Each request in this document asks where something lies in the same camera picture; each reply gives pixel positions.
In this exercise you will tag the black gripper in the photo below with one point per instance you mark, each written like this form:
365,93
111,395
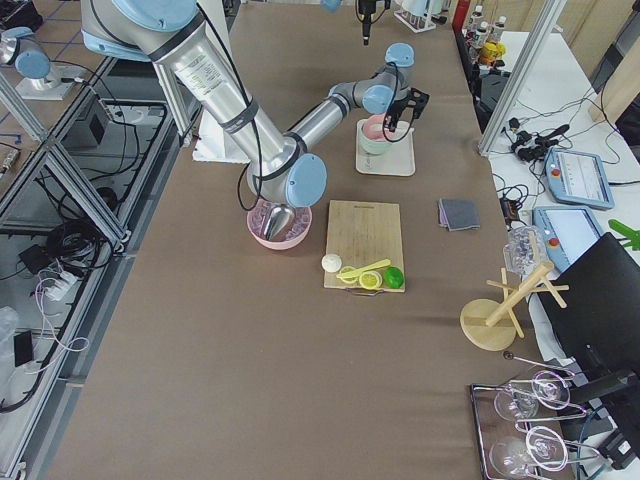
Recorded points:
396,109
367,7

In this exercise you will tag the small pink bowl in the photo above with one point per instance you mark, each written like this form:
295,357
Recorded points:
374,129

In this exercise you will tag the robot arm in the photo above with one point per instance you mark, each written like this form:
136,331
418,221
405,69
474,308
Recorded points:
173,35

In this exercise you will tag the lower green bowls stack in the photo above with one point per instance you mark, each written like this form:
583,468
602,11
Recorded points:
371,146

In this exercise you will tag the large pink bowl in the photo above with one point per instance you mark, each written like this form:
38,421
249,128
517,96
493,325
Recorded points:
280,242

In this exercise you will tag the cream rabbit tray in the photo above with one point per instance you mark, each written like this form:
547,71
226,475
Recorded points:
397,161

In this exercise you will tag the gray folded cloth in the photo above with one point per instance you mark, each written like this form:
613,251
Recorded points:
457,214

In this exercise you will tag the bamboo cutting board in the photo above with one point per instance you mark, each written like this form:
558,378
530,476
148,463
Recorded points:
361,233

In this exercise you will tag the yellow plastic knife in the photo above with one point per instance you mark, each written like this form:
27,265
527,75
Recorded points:
373,266

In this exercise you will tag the metal ice scoop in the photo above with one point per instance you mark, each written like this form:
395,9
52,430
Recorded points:
277,222

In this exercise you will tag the white steamed bun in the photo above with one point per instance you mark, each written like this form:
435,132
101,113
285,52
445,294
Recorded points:
331,263

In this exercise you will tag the green lime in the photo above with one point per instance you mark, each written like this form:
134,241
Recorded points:
394,277

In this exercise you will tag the clear ice cubes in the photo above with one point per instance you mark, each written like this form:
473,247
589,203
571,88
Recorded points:
302,222

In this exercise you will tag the lower lemon slice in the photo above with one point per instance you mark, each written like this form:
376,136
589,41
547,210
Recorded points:
345,277

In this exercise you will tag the lemon slice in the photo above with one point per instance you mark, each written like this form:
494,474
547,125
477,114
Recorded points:
345,277
370,280

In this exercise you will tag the upper lemon slice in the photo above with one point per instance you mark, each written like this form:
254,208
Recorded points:
370,280

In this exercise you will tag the clear glass mug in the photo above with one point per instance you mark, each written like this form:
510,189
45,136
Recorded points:
524,250

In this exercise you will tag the upper teach pendant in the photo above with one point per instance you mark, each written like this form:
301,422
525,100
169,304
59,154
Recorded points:
578,178

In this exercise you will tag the teach pendant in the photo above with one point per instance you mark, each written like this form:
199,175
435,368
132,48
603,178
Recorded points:
568,232
578,178

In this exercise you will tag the lower teach pendant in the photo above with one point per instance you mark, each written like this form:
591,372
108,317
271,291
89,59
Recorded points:
568,232

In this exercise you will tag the wooden mug stand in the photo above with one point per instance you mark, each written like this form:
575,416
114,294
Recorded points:
492,325

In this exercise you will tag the black monitor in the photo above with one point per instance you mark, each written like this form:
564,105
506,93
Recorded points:
599,328

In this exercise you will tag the upper wine glass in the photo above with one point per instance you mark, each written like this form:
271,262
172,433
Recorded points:
519,400

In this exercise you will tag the wine glass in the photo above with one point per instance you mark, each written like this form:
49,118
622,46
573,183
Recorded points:
540,450
519,400

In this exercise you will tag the metal glass rack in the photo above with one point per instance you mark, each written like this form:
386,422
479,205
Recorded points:
490,427

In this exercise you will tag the lower wine glass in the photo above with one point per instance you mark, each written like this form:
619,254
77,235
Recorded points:
540,450

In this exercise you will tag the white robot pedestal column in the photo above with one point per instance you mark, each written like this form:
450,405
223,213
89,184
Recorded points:
221,15

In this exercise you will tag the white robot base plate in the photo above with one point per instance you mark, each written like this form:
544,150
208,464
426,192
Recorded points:
213,144

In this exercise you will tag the aluminium frame post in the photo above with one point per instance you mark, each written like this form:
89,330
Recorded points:
527,58

